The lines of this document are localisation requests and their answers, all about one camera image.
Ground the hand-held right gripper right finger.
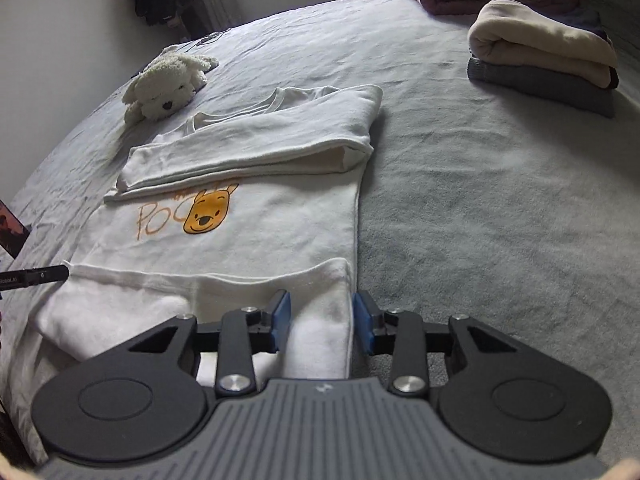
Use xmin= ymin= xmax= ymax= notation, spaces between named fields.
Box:
xmin=352 ymin=291 xmax=513 ymax=397

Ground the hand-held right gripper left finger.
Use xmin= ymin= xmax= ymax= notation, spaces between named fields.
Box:
xmin=127 ymin=289 xmax=292 ymax=396

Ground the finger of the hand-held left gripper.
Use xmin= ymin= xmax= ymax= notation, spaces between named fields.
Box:
xmin=21 ymin=265 xmax=69 ymax=287

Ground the white bear print sweatshirt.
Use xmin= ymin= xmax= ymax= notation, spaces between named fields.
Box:
xmin=30 ymin=85 xmax=385 ymax=391

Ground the smartphone with lit screen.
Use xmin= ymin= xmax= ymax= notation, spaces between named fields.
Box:
xmin=0 ymin=199 xmax=29 ymax=257

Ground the white plush dog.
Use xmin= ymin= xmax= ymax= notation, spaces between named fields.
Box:
xmin=122 ymin=51 xmax=220 ymax=126

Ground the folded grey garment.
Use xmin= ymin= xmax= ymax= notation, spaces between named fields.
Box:
xmin=467 ymin=56 xmax=616 ymax=118

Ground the folded beige garment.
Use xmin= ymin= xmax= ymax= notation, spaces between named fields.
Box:
xmin=467 ymin=0 xmax=619 ymax=90

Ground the charging cable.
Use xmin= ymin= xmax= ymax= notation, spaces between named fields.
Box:
xmin=177 ymin=30 xmax=226 ymax=51

